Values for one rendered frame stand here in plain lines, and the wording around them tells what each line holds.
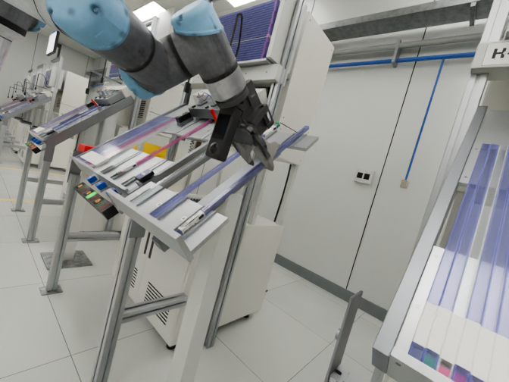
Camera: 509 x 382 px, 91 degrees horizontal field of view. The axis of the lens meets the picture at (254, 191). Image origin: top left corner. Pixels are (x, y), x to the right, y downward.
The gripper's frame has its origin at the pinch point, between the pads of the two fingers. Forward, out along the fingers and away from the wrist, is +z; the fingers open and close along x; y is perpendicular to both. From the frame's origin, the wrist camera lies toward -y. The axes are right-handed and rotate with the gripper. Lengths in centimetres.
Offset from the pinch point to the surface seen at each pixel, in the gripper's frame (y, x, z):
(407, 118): 162, 9, 113
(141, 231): -29.9, 33.3, 9.5
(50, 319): -84, 84, 40
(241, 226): -2, 33, 49
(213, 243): -20.6, 8.5, 13.5
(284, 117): 54, 37, 30
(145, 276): -47, 68, 53
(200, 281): -30.9, 9.8, 20.3
